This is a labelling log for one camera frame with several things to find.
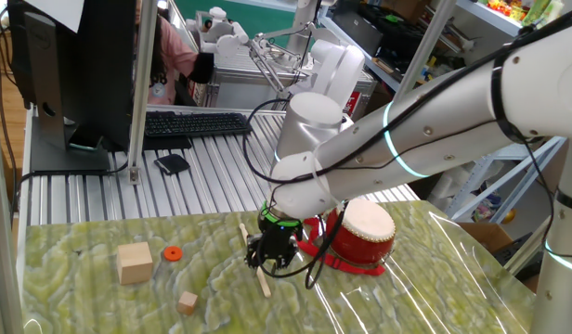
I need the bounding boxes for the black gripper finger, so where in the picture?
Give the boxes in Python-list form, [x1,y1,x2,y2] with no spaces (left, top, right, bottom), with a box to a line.
[244,233,268,271]
[272,248,300,273]

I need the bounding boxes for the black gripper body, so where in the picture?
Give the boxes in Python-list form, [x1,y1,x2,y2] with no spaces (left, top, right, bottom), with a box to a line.
[256,221,302,254]

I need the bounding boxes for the pale wooden drumstick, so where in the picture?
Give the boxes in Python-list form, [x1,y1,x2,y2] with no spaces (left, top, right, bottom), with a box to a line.
[238,223,272,299]

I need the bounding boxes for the red drum white skin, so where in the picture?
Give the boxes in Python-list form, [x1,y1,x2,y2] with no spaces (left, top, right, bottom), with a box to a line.
[324,198,397,266]

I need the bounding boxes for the green marble pattern mat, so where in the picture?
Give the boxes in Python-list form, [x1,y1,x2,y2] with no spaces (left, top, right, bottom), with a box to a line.
[19,199,538,334]

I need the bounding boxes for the small wooden cube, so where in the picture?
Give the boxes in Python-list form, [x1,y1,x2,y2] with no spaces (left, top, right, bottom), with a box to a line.
[176,290,199,316]

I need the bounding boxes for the large wooden block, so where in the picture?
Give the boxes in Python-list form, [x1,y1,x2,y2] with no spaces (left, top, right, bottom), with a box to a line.
[116,241,154,286]

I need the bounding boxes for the black wallet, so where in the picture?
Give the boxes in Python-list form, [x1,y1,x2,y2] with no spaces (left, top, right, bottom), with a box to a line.
[153,153,192,176]

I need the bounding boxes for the black keyboard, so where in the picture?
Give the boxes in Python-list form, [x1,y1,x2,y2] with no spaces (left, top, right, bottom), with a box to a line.
[144,110,254,139]

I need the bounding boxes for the black flat pad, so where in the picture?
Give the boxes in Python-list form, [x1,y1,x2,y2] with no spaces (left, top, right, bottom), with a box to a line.
[141,134,193,151]

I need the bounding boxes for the aluminium equipment case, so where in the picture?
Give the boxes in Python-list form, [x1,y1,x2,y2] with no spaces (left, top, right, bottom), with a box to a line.
[204,64,378,122]

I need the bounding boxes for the white haptic control device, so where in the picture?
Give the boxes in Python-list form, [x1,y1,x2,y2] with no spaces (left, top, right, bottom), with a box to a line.
[186,6,367,110]

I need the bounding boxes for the white foam blocks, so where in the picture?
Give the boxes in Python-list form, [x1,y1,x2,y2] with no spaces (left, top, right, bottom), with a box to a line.
[429,166,475,212]

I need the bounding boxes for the cardboard box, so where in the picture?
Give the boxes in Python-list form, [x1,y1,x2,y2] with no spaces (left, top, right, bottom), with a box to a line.
[456,221,540,293]

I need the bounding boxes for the colourful toy pile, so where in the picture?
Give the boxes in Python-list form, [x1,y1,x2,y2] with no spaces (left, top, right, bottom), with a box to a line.
[471,192,501,223]

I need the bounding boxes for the person in pink sweater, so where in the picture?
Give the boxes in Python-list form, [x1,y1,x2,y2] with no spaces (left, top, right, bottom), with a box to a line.
[136,0,216,107]

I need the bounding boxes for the dark grey box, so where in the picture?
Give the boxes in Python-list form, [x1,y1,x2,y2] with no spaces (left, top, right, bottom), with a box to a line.
[330,9,384,58]

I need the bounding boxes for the teal partition board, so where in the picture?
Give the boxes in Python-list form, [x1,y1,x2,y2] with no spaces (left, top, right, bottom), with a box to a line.
[175,0,297,47]

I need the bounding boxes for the black box device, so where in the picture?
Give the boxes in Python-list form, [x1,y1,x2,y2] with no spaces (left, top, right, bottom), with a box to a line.
[492,231,545,283]

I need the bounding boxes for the black computer monitor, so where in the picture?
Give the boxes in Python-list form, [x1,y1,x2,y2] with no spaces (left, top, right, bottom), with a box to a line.
[6,0,138,176]

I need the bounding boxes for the white metal shelf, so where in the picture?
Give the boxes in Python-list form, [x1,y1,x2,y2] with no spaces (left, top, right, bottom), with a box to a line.
[424,0,572,224]

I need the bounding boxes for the white paper sheet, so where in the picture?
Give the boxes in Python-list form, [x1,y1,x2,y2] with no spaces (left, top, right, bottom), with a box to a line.
[21,0,86,34]

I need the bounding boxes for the colourful small toys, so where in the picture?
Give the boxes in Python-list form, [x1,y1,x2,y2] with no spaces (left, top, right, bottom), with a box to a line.
[487,0,524,22]

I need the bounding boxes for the green packets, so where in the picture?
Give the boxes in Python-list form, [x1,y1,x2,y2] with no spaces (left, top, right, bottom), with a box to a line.
[521,0,566,29]

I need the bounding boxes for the red drum strap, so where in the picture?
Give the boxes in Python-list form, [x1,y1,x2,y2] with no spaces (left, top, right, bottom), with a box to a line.
[294,215,387,277]

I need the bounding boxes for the orange ring disc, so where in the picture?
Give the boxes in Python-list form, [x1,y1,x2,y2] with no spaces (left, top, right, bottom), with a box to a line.
[162,245,184,263]

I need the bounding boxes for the aluminium frame post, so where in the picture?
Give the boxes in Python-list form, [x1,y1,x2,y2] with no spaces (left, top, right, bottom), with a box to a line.
[395,0,459,103]
[502,217,552,276]
[126,0,160,186]
[0,64,23,334]

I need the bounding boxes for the black monitor cable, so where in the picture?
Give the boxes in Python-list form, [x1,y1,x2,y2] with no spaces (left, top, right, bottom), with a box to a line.
[10,160,130,224]

